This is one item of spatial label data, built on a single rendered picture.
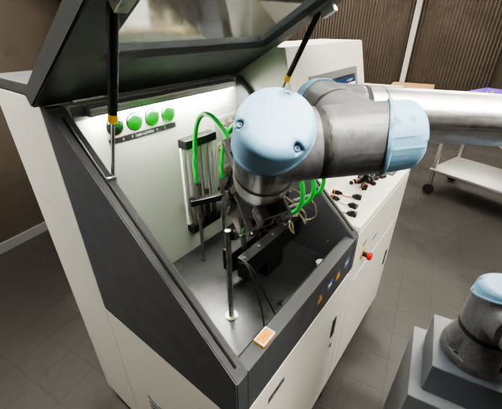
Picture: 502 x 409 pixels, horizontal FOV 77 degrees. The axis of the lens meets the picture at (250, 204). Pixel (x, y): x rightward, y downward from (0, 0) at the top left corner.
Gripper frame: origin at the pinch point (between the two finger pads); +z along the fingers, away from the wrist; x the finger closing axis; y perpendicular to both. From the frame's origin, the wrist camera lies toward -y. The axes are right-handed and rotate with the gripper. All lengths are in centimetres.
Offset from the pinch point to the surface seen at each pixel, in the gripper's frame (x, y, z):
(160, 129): -14, -39, 29
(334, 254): 26, 15, 45
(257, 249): 2.5, 4.6, 43.3
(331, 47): 61, -62, 47
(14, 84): -42, -50, 9
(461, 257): 167, 53, 187
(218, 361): -16.8, 26.8, 15.1
